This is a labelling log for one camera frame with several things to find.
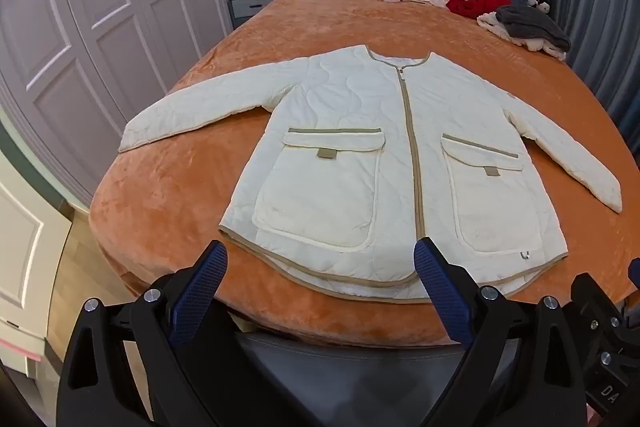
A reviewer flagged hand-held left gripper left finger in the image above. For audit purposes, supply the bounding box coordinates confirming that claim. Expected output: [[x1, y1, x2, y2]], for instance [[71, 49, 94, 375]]
[[56, 240, 236, 427]]

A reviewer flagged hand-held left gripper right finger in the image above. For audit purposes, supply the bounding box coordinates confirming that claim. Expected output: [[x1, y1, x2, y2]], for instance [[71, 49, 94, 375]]
[[412, 237, 591, 427]]

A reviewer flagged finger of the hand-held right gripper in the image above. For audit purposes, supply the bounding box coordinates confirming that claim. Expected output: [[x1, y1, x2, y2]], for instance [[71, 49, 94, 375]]
[[570, 257, 640, 358]]

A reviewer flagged cream quilted jacket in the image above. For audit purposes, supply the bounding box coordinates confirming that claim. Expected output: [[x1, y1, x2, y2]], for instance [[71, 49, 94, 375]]
[[118, 44, 623, 305]]

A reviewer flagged orange plush blanket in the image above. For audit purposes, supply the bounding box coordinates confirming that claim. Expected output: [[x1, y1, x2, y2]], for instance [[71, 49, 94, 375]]
[[89, 0, 640, 349]]

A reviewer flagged white panelled door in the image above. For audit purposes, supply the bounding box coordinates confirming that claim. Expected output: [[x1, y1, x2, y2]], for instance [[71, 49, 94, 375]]
[[0, 152, 73, 358]]

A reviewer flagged cream fuzzy cloth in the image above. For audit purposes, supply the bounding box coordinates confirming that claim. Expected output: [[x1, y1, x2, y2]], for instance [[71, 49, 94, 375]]
[[476, 11, 568, 61]]

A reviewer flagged grey curtain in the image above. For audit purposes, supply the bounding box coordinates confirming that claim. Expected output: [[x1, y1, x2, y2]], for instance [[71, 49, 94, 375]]
[[552, 0, 640, 148]]

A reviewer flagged dark grey knit cloth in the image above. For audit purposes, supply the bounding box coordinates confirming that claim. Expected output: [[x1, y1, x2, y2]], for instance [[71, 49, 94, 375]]
[[495, 4, 572, 52]]

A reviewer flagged grey nightstand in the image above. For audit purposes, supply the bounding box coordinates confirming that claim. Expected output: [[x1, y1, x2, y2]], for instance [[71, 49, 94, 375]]
[[228, 0, 281, 30]]

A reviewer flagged white panelled wardrobe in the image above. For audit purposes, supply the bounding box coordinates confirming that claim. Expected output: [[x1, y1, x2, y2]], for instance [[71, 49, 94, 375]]
[[0, 0, 246, 208]]

